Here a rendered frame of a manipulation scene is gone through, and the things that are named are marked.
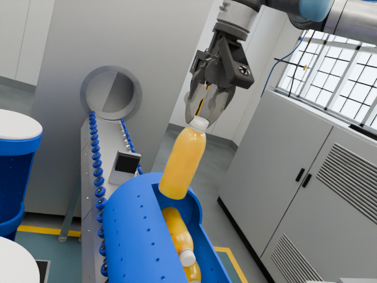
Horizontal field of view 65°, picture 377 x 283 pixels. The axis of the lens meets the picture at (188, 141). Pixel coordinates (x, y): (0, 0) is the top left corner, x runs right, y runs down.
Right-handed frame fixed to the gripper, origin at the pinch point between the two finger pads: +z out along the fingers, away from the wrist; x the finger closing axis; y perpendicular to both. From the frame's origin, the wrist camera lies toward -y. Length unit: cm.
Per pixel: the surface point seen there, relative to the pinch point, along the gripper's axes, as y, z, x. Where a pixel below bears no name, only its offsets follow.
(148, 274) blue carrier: -17.0, 26.2, 6.8
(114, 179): 57, 49, -1
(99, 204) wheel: 35, 48, 7
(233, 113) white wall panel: 433, 73, -284
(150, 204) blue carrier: 1.5, 23.2, 3.4
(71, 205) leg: 126, 112, 3
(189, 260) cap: -4.2, 34.5, -9.9
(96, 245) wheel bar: 20, 52, 8
